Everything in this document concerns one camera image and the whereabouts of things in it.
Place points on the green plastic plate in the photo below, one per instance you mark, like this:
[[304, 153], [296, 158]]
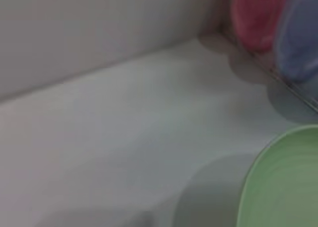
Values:
[[285, 182]]

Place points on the red plastic plate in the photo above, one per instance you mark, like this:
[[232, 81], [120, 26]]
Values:
[[256, 16]]

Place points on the purple plastic plate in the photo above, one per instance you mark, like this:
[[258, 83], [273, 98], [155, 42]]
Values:
[[298, 38]]

